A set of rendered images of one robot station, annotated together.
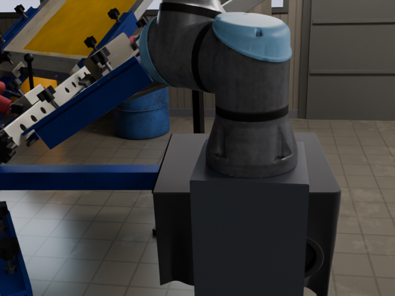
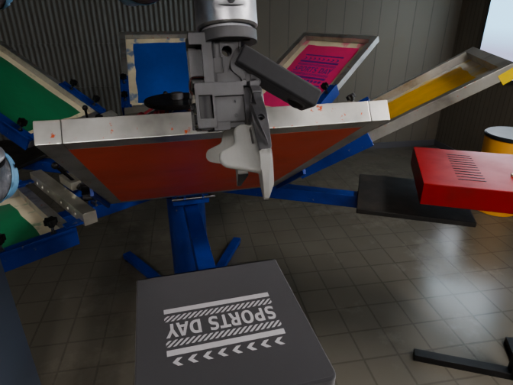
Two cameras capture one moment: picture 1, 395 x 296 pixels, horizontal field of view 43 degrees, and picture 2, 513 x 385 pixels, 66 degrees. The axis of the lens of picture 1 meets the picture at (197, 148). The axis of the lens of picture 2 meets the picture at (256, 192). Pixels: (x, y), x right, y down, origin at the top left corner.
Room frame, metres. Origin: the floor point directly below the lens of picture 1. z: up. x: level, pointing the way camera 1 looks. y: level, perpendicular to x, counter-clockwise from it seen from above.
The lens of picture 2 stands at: (1.17, -0.94, 1.71)
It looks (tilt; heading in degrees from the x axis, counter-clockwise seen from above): 25 degrees down; 71
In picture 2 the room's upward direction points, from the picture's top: straight up
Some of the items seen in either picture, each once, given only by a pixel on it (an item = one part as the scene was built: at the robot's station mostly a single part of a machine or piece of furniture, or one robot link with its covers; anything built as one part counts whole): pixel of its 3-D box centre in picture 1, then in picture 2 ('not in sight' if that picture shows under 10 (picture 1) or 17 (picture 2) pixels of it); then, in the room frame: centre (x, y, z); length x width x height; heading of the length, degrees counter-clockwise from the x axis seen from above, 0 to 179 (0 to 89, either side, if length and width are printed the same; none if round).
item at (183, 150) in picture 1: (243, 159); (221, 321); (1.35, -0.13, 0.95); 0.48 x 0.44 x 0.01; 85
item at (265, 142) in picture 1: (251, 131); not in sight; (0.76, -0.09, 1.25); 0.15 x 0.15 x 0.10
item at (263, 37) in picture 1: (248, 59); not in sight; (0.76, -0.08, 1.37); 0.13 x 0.12 x 0.14; 48
